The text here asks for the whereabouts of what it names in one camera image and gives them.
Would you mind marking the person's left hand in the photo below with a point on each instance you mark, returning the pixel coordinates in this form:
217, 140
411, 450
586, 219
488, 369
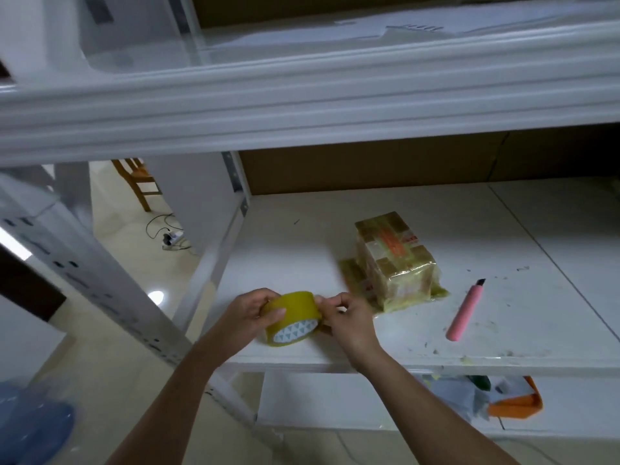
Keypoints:
237, 324

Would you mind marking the person's right hand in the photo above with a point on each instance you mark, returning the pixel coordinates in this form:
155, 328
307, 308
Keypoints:
354, 324

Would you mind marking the yellow tape roll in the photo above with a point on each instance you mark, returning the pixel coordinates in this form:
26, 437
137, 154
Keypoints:
295, 314

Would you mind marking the small taped carton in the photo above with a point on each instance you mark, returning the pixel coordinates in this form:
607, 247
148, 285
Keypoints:
392, 256

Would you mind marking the white metal shelf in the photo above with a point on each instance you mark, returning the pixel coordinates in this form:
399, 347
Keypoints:
291, 237

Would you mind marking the pink utility knife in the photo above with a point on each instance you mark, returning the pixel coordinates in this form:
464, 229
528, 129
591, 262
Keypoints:
465, 310

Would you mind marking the person's left forearm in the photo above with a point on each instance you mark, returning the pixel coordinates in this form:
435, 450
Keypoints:
165, 411

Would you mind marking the person's right forearm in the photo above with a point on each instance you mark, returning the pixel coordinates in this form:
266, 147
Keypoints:
436, 416

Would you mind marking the white power strip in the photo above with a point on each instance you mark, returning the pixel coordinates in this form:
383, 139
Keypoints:
172, 238

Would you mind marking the wooden chair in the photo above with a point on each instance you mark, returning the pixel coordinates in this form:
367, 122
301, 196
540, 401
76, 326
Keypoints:
138, 181

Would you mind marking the orange plastic object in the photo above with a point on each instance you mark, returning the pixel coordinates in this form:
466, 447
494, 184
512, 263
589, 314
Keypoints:
518, 402

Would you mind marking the dark brown cabinet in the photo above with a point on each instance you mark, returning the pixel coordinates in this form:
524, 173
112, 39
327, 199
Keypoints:
29, 285

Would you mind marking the white board panel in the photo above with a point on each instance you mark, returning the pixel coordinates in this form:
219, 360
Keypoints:
24, 339

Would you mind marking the blue round object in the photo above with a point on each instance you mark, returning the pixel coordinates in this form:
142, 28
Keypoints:
34, 421

